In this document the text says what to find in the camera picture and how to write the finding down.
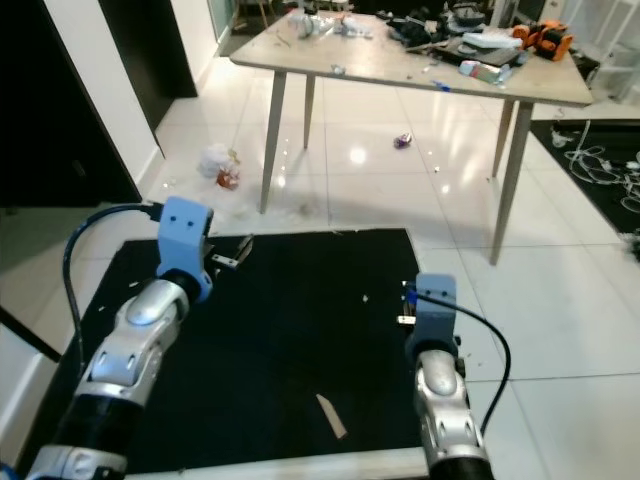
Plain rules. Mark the black machine equipment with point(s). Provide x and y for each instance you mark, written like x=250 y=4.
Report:
x=420 y=25

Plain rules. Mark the purple snack wrapper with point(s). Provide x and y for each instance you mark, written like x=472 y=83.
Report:
x=403 y=141

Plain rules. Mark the white flat device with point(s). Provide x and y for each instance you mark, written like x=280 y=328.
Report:
x=485 y=38

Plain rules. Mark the orange black power tool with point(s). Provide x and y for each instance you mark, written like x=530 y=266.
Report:
x=543 y=38

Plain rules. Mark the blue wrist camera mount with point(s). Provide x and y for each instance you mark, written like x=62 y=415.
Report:
x=435 y=310
x=185 y=235

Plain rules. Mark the small wooden strip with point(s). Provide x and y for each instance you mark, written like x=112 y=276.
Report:
x=330 y=415

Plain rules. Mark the black floor mat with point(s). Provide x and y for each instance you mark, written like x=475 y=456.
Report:
x=310 y=340

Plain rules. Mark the light wooden table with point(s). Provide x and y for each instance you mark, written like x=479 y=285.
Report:
x=410 y=60

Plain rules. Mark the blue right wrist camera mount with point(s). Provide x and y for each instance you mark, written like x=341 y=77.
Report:
x=435 y=310

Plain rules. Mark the blue pen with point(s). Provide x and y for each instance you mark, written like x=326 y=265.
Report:
x=442 y=85

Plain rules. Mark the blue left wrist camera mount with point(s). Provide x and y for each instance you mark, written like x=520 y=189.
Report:
x=185 y=235

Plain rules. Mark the white plastic trash bag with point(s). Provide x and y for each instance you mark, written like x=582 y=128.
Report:
x=220 y=165

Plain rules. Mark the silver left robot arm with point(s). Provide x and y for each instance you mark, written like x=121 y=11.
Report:
x=150 y=330

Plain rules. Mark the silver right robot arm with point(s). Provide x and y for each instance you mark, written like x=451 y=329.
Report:
x=445 y=410

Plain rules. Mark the black flat tray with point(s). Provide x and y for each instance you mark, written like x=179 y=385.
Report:
x=480 y=52

